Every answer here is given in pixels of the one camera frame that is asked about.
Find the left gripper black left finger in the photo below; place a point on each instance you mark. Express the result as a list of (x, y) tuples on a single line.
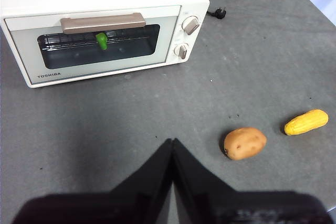
[(118, 205)]

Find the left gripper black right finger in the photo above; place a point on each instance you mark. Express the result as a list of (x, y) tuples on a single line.
[(236, 208)]

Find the purple eggplant with green stem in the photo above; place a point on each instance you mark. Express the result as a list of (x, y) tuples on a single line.
[(102, 41)]

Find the white oven knob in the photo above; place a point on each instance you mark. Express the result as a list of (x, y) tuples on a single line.
[(190, 25), (181, 50)]

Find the brown potato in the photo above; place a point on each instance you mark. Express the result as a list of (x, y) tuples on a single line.
[(245, 144)]

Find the yellow corn cob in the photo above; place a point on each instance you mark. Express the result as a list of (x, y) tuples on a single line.
[(305, 123)]

